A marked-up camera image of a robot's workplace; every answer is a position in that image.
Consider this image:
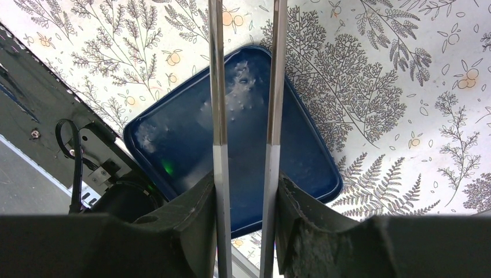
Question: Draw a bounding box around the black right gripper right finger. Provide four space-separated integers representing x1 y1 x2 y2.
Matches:
276 174 490 277

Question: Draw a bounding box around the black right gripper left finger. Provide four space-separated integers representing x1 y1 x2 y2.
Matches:
1 173 217 277

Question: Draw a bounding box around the navy box lid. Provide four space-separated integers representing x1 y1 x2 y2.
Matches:
123 45 343 238

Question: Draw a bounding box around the floral tablecloth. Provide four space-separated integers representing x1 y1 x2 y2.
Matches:
1 1 490 277

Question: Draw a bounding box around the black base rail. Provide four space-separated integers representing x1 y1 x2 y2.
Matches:
0 23 170 224

